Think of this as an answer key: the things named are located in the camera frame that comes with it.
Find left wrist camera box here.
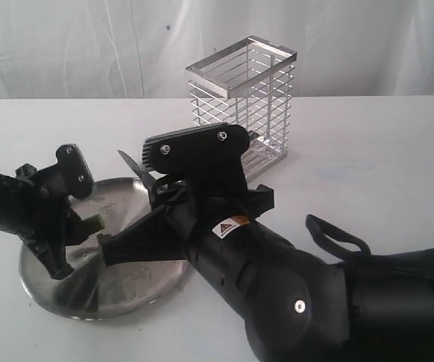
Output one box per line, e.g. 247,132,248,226
56,144,94,199

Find white backdrop curtain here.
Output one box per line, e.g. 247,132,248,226
0,1,434,98

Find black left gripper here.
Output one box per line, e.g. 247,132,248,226
5,163,91,279

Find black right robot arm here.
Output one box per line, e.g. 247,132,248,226
99,163,434,361

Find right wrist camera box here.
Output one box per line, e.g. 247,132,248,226
138,122,250,174

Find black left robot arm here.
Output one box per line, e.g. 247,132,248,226
0,144,105,280

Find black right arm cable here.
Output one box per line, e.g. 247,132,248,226
305,213,372,261

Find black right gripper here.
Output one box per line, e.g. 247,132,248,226
97,165,274,266

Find round stainless steel plate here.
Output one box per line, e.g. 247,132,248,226
19,177,189,321

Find black handled serrated knife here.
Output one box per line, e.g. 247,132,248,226
118,149,156,192

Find green cucumber piece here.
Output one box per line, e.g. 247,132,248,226
81,214,105,235

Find chrome wire utensil basket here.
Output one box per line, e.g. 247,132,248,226
185,35,298,181

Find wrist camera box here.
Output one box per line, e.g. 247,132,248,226
56,144,94,199
138,122,250,174

